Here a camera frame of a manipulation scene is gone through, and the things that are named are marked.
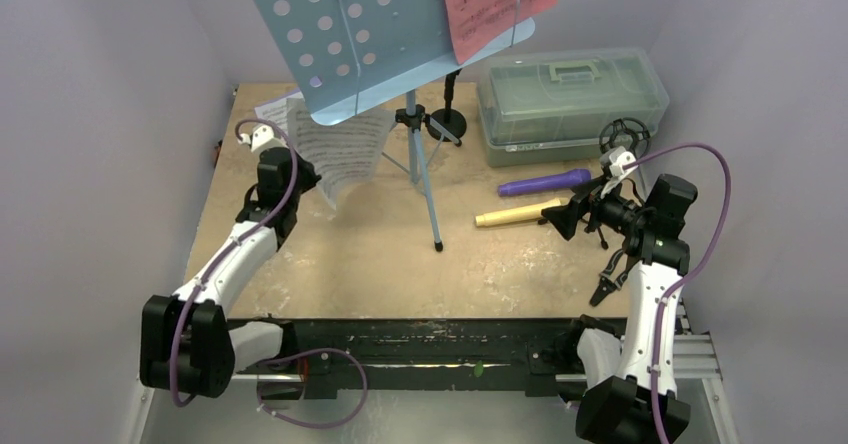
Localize purple microphone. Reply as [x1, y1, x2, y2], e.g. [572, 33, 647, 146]
[497, 168, 592, 197]

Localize cream recorder flute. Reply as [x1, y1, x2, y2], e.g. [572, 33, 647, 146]
[474, 198, 569, 228]

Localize white sheet music page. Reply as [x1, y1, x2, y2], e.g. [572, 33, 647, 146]
[254, 89, 303, 134]

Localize black tripod microphone stand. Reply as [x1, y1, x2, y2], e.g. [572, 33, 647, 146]
[537, 117, 651, 240]

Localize light blue music stand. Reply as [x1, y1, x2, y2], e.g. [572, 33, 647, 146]
[239, 0, 537, 253]

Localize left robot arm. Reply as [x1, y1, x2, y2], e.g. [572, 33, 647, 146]
[139, 147, 321, 407]

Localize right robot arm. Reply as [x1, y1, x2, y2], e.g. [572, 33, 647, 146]
[541, 174, 698, 443]

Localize black pliers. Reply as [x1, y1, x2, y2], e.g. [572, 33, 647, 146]
[589, 249, 628, 307]

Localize translucent green storage box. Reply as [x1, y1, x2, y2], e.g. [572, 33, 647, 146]
[477, 47, 669, 168]

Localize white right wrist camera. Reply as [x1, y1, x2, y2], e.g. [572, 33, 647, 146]
[600, 146, 638, 198]

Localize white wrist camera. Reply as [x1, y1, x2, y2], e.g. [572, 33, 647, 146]
[600, 146, 638, 198]
[236, 123, 286, 155]

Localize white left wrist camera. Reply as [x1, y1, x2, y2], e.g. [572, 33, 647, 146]
[236, 123, 286, 155]

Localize black mounting rail base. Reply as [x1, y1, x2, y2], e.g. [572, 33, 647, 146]
[228, 317, 631, 403]

